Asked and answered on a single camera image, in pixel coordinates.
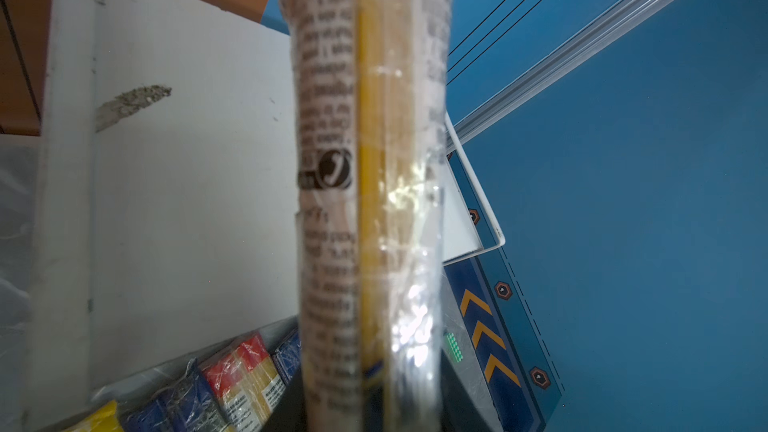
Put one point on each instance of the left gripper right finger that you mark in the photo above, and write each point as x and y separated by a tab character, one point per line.
467	404

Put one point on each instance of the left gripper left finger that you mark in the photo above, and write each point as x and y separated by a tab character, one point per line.
290	414

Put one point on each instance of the clear labelled spaghetti bag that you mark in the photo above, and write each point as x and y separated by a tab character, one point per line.
370	84

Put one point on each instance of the white two-tier metal shelf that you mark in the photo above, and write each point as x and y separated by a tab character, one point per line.
167	195

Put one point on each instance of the red-ended clear spaghetti bag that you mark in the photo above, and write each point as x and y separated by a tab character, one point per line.
246	383

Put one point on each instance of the blue Barilla spaghetti box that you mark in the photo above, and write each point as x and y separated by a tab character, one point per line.
287	356

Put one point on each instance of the green toy brick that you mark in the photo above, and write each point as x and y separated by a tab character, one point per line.
452	346

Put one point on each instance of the blue Ankara spaghetti bag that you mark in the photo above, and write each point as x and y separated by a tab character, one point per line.
187	405

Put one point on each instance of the yellow Pastatime spaghetti bag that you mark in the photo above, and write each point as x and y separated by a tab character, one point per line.
105	419

